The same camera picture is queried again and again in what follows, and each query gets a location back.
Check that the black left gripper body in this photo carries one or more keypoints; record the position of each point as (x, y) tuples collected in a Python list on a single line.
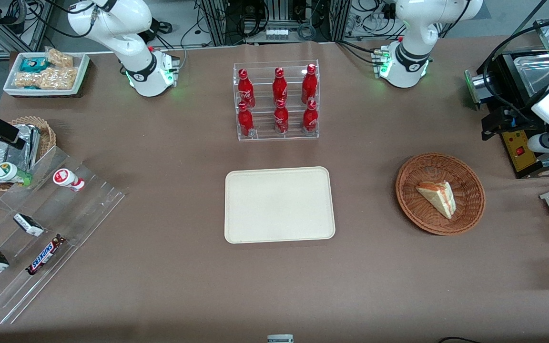
[(517, 120)]

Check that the triangular sandwich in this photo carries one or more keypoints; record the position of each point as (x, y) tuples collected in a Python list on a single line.
[(439, 196)]

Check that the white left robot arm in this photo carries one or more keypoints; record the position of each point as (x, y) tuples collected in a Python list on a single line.
[(412, 52)]

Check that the aluminium foil tray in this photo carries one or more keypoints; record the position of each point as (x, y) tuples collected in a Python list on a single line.
[(5, 155)]

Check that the light wicker basket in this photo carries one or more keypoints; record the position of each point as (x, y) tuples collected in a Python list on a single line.
[(48, 136)]

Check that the white snack tray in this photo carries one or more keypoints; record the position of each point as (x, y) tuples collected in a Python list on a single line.
[(83, 71)]

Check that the brown wicker basket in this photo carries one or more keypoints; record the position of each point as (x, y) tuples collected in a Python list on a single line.
[(422, 214)]

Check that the beige plastic tray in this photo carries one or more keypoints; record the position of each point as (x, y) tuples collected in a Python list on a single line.
[(279, 205)]

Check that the black machine yellow panel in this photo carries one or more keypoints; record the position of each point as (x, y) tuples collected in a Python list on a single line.
[(522, 157)]

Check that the green yogurt bottle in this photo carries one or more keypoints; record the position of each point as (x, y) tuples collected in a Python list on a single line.
[(10, 172)]

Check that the large clear nut bag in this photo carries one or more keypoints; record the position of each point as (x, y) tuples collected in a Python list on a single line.
[(48, 78)]

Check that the teal snack packet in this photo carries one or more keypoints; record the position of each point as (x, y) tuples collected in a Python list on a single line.
[(34, 65)]

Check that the red lid yogurt bottle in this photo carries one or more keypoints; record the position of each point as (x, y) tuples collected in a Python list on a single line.
[(67, 179)]

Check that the small clear nut bag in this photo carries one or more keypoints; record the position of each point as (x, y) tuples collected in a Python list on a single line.
[(60, 58)]

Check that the clear acrylic stepped shelf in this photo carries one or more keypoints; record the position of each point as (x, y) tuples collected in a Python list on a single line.
[(79, 214)]

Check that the Snickers chocolate bar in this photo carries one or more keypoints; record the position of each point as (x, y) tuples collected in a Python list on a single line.
[(45, 255)]

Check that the red cola bottle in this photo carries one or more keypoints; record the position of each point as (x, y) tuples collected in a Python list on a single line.
[(245, 90), (281, 118), (245, 121), (279, 85), (310, 118), (309, 83)]

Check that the clear acrylic bottle rack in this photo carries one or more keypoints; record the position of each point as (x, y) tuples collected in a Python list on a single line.
[(262, 133)]

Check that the white power strip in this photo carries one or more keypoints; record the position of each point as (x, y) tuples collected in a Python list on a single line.
[(277, 34)]

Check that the small white grey device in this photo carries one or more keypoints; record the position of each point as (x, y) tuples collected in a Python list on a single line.
[(280, 338)]

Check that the aluminium frame rack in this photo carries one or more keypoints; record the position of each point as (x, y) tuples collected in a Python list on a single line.
[(236, 19)]

